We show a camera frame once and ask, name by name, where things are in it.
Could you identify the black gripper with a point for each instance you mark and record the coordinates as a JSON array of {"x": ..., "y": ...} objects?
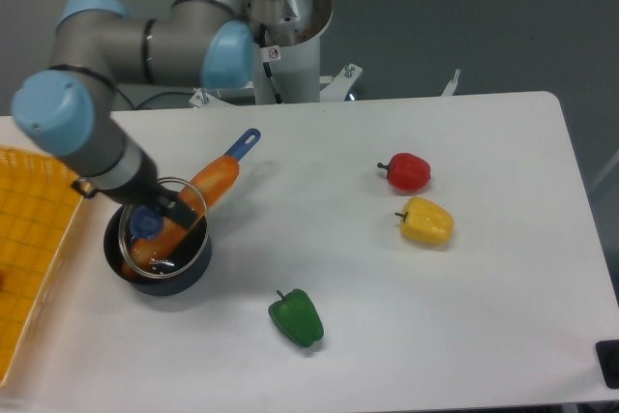
[{"x": 137, "y": 183}]

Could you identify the glass pot lid blue knob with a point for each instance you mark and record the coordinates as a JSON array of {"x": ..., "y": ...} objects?
[{"x": 192, "y": 250}]

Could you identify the dark pot with blue handle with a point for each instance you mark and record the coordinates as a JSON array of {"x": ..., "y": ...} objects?
[{"x": 176, "y": 285}]

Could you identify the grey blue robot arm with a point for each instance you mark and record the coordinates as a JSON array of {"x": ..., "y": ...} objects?
[{"x": 65, "y": 110}]

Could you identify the toy baguette bread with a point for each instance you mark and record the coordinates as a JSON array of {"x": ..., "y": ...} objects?
[{"x": 213, "y": 181}]

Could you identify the yellow plastic basket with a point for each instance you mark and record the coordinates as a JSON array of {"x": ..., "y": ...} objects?
[{"x": 39, "y": 213}]

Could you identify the green toy bell pepper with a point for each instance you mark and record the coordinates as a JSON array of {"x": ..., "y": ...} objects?
[{"x": 295, "y": 316}]

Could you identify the red toy bell pepper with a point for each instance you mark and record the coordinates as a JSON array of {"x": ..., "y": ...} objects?
[{"x": 407, "y": 172}]

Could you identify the yellow toy bell pepper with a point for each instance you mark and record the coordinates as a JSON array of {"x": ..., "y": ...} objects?
[{"x": 423, "y": 221}]

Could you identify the black device at table edge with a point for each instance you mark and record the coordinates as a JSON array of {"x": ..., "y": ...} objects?
[{"x": 607, "y": 353}]

